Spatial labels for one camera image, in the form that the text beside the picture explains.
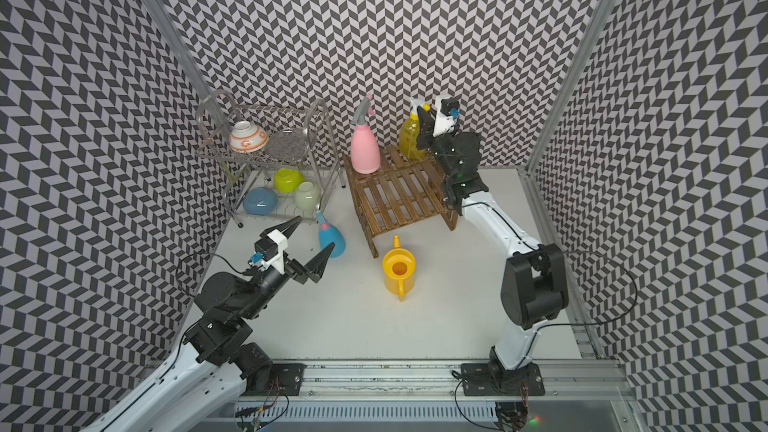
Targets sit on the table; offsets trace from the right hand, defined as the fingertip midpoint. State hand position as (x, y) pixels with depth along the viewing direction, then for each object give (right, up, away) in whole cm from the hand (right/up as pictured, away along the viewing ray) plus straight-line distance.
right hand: (423, 109), depth 74 cm
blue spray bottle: (-27, -33, +14) cm, 45 cm away
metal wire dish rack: (-43, -11, +13) cm, 47 cm away
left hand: (-24, -29, -11) cm, 40 cm away
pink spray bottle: (-15, -10, +3) cm, 18 cm away
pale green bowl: (-37, -22, +24) cm, 49 cm away
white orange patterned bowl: (-49, -5, +9) cm, 50 cm away
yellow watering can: (-6, -42, +7) cm, 43 cm away
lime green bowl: (-45, -16, +29) cm, 56 cm away
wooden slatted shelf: (-5, -21, +19) cm, 29 cm away
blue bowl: (-52, -24, +22) cm, 61 cm away
